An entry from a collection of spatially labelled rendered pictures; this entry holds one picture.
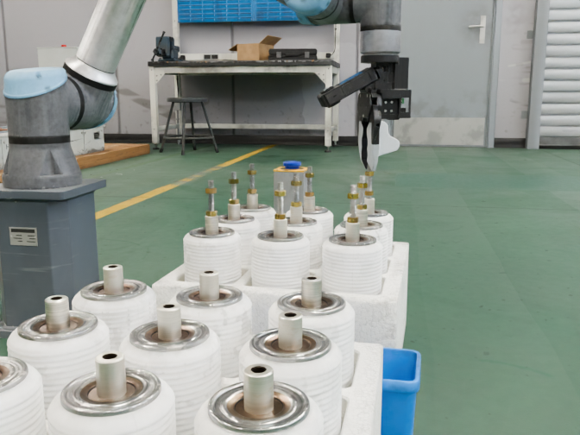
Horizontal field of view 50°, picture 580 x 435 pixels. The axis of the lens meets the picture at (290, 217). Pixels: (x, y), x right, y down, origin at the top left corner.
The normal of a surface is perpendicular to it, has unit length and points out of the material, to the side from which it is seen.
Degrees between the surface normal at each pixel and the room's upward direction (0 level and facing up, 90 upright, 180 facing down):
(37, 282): 90
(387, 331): 90
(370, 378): 0
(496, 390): 0
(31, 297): 90
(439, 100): 90
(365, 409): 0
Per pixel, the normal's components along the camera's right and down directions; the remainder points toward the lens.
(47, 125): 0.58, 0.16
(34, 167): 0.22, -0.11
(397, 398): -0.22, 0.22
